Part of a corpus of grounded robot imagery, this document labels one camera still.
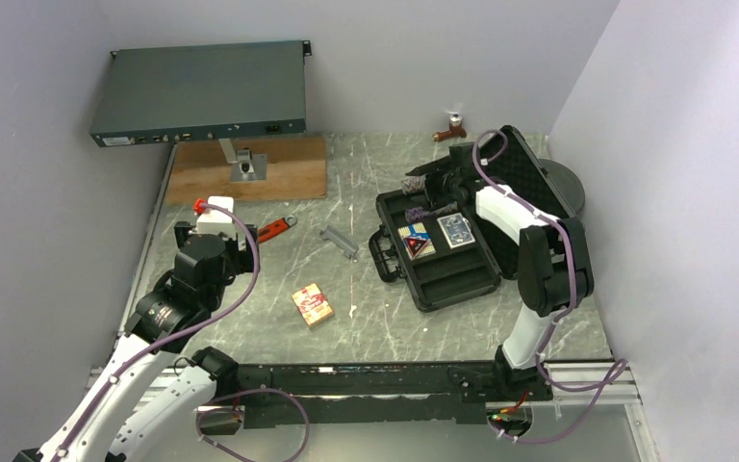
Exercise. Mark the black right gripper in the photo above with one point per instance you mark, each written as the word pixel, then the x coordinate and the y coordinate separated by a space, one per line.
pixel 433 171

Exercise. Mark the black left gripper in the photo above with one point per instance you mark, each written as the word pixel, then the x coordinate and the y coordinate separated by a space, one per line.
pixel 242 259

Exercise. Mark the blue 10 chip stack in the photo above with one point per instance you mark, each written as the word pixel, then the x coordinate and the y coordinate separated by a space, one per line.
pixel 448 209

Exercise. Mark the blue playing card deck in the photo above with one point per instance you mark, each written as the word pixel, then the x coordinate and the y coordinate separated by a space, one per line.
pixel 456 230

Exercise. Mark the purple 500 chip stack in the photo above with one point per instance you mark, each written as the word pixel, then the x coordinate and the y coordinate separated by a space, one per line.
pixel 415 214

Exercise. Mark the black poker set case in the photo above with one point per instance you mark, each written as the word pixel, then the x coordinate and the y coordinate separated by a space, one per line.
pixel 451 276

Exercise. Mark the red triangular dealer button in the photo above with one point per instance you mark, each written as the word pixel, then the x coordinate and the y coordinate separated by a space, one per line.
pixel 418 246

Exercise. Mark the red playing card deck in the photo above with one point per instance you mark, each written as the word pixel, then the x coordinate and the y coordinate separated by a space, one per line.
pixel 312 305

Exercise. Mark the multicolour chip stack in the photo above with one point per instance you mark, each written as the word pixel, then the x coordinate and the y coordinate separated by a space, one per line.
pixel 411 185

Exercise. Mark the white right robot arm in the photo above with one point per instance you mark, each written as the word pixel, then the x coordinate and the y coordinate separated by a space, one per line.
pixel 553 261

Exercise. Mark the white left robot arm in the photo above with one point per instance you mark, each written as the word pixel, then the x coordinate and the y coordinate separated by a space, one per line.
pixel 110 423

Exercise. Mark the blue texas holdem booklet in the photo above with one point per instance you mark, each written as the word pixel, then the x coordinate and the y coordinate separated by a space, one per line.
pixel 417 229

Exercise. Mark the brown bottle with cap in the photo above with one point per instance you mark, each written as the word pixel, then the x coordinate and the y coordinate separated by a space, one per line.
pixel 454 130

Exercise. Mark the grey metal stand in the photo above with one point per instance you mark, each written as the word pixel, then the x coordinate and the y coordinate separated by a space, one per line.
pixel 245 165

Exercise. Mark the dark grey round disc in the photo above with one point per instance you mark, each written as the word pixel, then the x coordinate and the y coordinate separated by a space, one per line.
pixel 567 182

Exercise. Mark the brown wooden board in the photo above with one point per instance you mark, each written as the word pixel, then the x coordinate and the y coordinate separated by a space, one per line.
pixel 296 169

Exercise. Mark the dark green rack server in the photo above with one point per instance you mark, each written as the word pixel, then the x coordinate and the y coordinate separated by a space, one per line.
pixel 203 92

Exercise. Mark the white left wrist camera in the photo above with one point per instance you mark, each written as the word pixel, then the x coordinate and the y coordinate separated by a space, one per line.
pixel 212 221

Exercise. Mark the red handled adjustable wrench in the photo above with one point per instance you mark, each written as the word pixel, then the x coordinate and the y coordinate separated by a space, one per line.
pixel 275 228

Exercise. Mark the grey plastic bracket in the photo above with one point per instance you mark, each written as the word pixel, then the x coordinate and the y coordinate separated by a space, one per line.
pixel 342 241

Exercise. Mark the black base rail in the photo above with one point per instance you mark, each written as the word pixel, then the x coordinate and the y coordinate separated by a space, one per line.
pixel 348 393

